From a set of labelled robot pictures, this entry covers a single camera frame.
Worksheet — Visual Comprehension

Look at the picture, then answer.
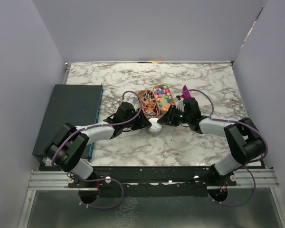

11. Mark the purple plastic scoop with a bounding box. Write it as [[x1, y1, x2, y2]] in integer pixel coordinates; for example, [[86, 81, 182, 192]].
[[181, 85, 191, 99]]

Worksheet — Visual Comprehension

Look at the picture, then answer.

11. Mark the tan tray of star candies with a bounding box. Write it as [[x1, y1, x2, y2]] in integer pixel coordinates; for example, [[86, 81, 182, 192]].
[[153, 84, 176, 114]]

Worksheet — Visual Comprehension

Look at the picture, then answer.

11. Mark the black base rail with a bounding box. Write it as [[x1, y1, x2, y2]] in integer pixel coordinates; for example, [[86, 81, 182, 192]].
[[68, 166, 236, 198]]

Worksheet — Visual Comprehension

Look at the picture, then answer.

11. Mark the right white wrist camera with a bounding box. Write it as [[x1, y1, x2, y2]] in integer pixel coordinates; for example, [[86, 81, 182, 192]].
[[176, 95, 184, 112]]

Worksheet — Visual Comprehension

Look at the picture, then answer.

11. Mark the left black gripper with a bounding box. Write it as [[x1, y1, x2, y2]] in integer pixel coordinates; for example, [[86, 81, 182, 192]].
[[123, 108, 152, 131]]

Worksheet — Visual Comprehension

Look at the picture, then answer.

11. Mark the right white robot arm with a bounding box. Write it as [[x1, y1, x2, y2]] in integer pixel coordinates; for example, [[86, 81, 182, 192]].
[[157, 97, 268, 186]]

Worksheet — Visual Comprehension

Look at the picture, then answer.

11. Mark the clear glass jar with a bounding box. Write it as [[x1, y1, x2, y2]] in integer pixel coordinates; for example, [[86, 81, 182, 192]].
[[147, 130, 161, 137]]

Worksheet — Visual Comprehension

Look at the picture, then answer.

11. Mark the pink tray of lollipops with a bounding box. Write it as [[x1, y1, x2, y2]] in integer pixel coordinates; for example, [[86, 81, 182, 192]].
[[138, 90, 160, 119]]

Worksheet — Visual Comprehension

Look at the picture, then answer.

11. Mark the silver jar lid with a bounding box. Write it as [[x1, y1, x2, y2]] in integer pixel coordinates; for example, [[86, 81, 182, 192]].
[[148, 117, 162, 133]]

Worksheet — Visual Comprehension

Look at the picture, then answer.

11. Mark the dark blue box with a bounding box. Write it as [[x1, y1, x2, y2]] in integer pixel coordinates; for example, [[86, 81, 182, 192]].
[[32, 85, 104, 158]]

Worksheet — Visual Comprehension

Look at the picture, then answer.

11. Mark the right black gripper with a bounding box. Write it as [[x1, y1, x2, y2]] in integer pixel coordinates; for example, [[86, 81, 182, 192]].
[[158, 105, 191, 127]]

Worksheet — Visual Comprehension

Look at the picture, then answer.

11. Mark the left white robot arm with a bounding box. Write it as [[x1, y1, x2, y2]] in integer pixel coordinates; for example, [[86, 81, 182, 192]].
[[44, 102, 152, 188]]

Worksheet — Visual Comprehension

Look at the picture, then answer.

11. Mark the aluminium extrusion rail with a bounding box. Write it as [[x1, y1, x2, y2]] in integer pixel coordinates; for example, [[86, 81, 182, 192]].
[[234, 169, 279, 188]]

